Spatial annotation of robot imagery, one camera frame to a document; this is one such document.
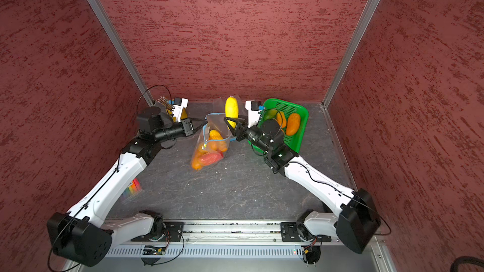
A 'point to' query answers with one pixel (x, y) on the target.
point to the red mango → (209, 158)
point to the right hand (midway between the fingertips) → (228, 121)
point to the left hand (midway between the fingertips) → (205, 125)
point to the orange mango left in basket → (214, 135)
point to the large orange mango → (196, 163)
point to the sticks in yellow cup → (163, 101)
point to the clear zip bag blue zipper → (213, 143)
